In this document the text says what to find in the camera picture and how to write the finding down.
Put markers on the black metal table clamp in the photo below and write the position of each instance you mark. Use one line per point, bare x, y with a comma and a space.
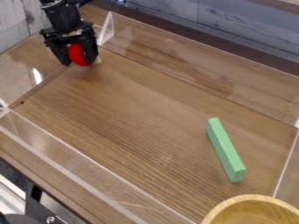
35, 213

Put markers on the green rectangular block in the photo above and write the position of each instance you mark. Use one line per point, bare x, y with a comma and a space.
226, 151

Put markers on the red plush strawberry toy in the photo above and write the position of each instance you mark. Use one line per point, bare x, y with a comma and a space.
76, 56

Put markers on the wooden bowl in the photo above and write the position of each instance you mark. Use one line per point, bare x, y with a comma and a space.
253, 209

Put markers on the clear acrylic corner bracket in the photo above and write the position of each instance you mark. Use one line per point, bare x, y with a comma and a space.
104, 31

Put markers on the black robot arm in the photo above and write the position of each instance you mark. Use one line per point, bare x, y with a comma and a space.
56, 2

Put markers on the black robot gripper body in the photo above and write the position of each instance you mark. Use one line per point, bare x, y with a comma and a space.
68, 29

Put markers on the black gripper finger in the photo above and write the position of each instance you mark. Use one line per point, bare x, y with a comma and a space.
60, 52
90, 49

